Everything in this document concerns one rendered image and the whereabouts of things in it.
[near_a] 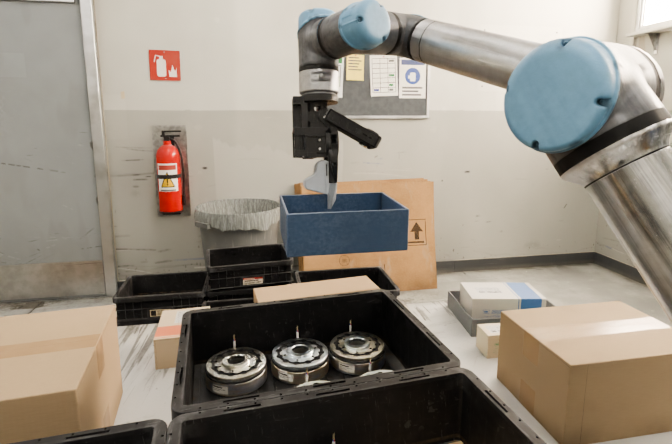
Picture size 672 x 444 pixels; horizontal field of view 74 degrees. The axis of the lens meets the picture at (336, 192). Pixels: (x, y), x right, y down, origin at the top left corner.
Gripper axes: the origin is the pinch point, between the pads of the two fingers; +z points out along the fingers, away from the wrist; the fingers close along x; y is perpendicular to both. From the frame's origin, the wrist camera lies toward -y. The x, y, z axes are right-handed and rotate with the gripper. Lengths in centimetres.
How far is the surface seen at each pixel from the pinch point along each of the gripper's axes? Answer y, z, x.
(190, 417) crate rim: 21.7, 23.3, 30.3
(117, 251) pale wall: 121, 46, -253
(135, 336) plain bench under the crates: 48, 37, -40
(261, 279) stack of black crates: 17, 43, -127
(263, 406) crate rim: 13.2, 23.2, 29.5
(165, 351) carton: 37, 35, -23
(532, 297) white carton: -58, 29, -27
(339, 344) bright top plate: -0.3, 26.4, 3.1
